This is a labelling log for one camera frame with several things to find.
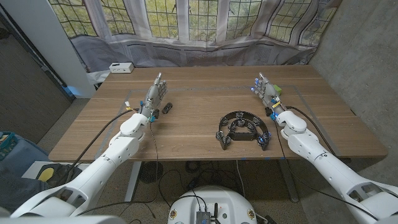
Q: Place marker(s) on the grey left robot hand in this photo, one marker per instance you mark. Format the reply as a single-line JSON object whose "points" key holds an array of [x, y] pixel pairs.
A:
{"points": [[152, 98]]}

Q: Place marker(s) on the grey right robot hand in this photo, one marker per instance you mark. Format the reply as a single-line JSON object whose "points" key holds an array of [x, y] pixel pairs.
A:
{"points": [[269, 93]]}

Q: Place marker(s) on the black half-moon tambourine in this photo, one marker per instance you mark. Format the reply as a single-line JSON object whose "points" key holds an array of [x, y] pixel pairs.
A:
{"points": [[242, 136]]}

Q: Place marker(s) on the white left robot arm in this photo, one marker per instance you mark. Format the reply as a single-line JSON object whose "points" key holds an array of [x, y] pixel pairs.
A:
{"points": [[102, 161]]}

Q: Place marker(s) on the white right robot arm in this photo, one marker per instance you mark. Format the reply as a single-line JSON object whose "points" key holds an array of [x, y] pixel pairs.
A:
{"points": [[329, 165]]}

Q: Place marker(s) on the green cube block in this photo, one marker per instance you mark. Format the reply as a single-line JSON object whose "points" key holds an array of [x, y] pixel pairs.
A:
{"points": [[278, 89]]}

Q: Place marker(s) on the small black toy car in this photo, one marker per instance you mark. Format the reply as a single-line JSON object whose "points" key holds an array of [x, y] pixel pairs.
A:
{"points": [[167, 108]]}

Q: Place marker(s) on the white power outlet box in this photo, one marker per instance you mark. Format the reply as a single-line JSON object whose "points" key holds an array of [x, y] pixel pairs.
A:
{"points": [[121, 67]]}

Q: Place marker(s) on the black round floor device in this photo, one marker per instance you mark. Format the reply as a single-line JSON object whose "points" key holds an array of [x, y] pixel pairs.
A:
{"points": [[150, 171]]}

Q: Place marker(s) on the printed window backdrop cloth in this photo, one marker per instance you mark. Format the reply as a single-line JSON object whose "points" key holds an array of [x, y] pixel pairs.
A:
{"points": [[199, 31]]}

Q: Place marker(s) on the white table leg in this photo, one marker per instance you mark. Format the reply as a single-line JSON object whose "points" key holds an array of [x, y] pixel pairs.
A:
{"points": [[133, 180]]}

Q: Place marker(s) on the grey table leg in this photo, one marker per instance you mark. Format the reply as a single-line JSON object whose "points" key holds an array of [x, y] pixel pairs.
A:
{"points": [[287, 180]]}

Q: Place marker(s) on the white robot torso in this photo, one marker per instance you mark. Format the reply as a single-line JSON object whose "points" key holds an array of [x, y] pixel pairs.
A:
{"points": [[214, 199]]}

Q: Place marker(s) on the grey box on torso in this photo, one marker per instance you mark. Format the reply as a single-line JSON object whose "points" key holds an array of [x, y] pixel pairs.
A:
{"points": [[202, 217]]}

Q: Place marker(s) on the yellow black foot pedal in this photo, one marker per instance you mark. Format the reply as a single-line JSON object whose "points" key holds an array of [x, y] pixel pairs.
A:
{"points": [[46, 174]]}

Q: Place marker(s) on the white floor platform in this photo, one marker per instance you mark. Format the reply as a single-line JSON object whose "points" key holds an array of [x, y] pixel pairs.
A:
{"points": [[31, 169]]}

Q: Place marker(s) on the blue fabric cushion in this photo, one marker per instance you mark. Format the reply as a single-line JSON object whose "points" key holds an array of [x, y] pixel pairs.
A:
{"points": [[18, 155]]}

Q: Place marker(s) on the teal plastic crate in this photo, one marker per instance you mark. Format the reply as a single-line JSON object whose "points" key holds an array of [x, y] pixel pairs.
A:
{"points": [[7, 144]]}

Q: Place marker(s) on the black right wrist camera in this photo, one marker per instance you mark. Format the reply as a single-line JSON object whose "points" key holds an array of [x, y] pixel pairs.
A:
{"points": [[268, 111]]}

